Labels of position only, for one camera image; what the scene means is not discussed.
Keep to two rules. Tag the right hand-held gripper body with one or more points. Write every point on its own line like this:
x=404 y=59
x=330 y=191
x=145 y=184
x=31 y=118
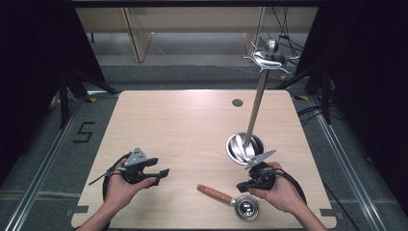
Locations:
x=263 y=175

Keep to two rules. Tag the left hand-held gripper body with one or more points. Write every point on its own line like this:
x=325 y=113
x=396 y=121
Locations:
x=134 y=159

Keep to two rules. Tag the person's right hand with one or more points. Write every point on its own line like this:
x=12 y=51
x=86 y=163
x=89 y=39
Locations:
x=284 y=192

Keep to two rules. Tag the person's left hand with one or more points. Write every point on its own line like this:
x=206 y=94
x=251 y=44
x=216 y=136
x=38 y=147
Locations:
x=123 y=192

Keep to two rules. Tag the metal utensil stand with hooks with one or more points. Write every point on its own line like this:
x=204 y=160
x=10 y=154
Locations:
x=256 y=106

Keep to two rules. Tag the round grey table grommet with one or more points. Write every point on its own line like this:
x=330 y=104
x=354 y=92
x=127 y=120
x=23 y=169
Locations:
x=237 y=102

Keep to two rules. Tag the black tripod stand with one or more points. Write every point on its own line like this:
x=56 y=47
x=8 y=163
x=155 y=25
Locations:
x=325 y=93
x=64 y=96

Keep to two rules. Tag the black curtain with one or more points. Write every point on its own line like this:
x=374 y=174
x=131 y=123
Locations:
x=35 y=64
x=369 y=80

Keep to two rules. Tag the aluminium floor rail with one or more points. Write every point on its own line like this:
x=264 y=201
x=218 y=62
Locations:
x=41 y=170
x=348 y=170

